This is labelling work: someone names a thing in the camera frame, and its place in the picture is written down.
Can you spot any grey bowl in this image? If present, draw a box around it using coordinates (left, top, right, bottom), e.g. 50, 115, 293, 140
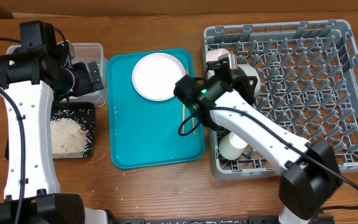
238, 64, 261, 98

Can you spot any pink small bowl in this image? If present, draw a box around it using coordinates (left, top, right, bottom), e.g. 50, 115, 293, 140
205, 49, 229, 79

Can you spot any pile of rice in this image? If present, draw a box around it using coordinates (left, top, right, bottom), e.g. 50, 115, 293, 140
50, 108, 93, 156

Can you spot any large white plate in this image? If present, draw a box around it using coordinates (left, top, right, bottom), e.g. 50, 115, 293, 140
132, 52, 186, 101

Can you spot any white paper cup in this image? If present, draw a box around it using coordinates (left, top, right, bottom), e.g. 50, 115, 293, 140
218, 132, 248, 160

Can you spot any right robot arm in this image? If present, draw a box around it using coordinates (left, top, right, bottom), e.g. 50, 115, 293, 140
173, 62, 342, 223

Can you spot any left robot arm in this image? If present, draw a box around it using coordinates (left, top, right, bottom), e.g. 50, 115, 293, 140
0, 21, 116, 223

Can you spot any clear plastic waste bin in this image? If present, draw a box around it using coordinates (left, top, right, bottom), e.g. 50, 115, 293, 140
0, 43, 107, 111

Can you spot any grey dishwasher rack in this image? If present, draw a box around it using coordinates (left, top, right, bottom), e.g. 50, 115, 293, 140
203, 19, 358, 173

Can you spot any black rectangular tray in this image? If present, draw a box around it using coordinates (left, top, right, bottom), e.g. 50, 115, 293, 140
4, 101, 96, 162

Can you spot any wooden chopstick right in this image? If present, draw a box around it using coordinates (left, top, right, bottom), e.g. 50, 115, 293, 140
185, 69, 195, 135

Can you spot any wooden chopstick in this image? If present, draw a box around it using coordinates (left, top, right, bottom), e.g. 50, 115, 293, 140
185, 69, 195, 135
181, 105, 186, 134

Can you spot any wooden chopstick left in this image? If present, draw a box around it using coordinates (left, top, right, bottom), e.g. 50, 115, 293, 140
181, 105, 186, 134

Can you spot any teal serving tray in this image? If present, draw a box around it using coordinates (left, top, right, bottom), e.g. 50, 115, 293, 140
107, 52, 205, 169

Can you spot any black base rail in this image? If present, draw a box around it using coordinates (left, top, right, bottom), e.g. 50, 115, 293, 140
110, 214, 335, 224

